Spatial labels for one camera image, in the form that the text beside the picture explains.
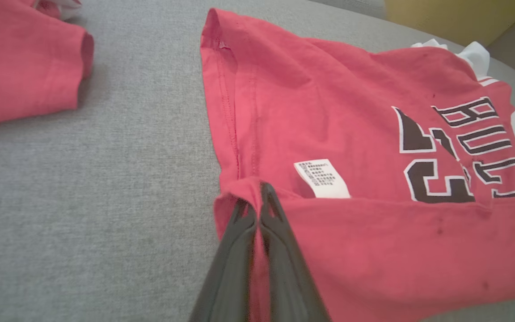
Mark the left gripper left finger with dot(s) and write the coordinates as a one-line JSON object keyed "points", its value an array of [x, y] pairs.
{"points": [[228, 277]]}

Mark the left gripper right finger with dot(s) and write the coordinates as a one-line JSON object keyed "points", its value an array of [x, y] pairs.
{"points": [[289, 286]]}

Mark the red garment with white band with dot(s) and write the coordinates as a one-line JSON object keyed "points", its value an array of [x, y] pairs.
{"points": [[20, 62]]}

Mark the grey sofa seat cushion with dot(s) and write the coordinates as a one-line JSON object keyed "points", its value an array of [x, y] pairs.
{"points": [[360, 6]]}

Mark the yellow sofa backrest cushion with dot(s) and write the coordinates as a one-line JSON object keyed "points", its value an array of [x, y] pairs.
{"points": [[454, 18]]}

